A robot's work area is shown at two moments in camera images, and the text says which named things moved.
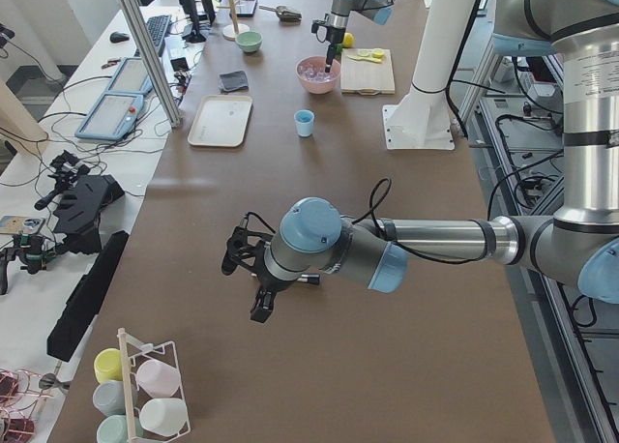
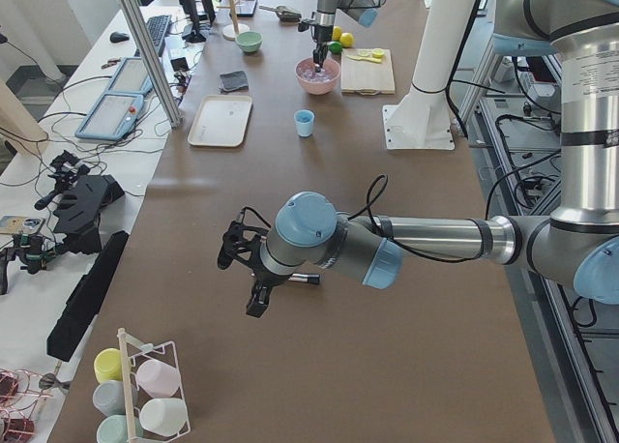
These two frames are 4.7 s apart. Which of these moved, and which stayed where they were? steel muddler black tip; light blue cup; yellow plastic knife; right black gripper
Moved: right black gripper
Stayed: yellow plastic knife; steel muddler black tip; light blue cup
